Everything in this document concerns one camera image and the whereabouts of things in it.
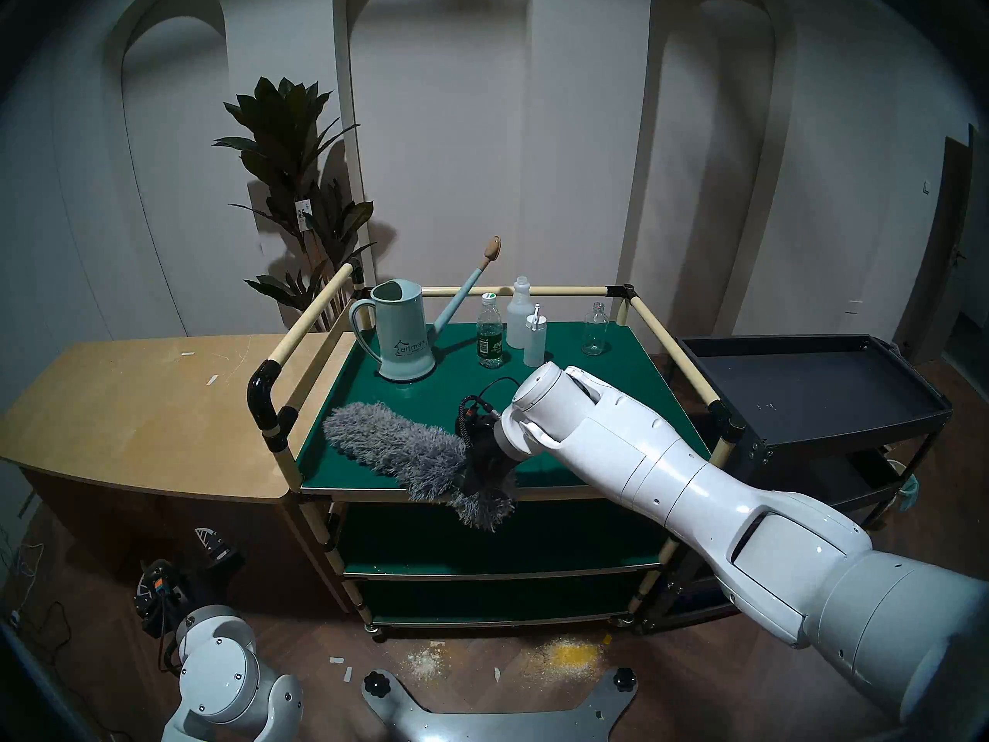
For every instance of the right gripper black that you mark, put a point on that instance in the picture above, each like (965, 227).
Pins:
(485, 462)

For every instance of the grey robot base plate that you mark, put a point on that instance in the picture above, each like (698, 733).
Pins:
(502, 725)

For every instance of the green shelf cart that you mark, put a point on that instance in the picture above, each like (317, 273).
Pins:
(386, 385)

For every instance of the small clear empty bottle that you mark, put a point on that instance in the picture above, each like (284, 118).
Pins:
(596, 335)

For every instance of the dark door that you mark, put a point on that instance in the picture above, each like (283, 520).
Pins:
(954, 238)

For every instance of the light blue watering can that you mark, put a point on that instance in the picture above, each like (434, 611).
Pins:
(406, 346)

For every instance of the yellow powder spill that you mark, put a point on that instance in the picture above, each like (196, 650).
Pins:
(573, 657)

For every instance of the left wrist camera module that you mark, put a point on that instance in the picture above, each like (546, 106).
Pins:
(158, 586)

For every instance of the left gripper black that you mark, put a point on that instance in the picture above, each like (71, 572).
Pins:
(193, 582)

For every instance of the white opaque plastic bottle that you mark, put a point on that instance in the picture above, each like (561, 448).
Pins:
(518, 319)

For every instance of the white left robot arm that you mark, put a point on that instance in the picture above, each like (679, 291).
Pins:
(224, 679)

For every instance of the teal plastic container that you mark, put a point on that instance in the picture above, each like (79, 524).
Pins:
(908, 491)

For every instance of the green label water bottle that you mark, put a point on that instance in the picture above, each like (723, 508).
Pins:
(490, 346)

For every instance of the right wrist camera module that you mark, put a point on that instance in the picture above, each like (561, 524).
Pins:
(475, 416)

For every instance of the tall dark leafy plant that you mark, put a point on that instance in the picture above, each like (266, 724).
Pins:
(282, 130)

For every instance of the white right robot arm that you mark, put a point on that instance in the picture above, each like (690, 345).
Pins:
(695, 485)

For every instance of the black utility cart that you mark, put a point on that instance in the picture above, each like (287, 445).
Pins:
(811, 377)

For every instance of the white plant tag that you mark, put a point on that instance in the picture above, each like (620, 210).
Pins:
(304, 207)

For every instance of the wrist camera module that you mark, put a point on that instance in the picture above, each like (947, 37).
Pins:
(475, 416)
(158, 586)

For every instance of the grey fluffy duster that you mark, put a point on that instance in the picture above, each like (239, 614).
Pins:
(386, 439)

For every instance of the black star knob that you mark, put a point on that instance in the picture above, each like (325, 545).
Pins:
(623, 679)
(376, 682)

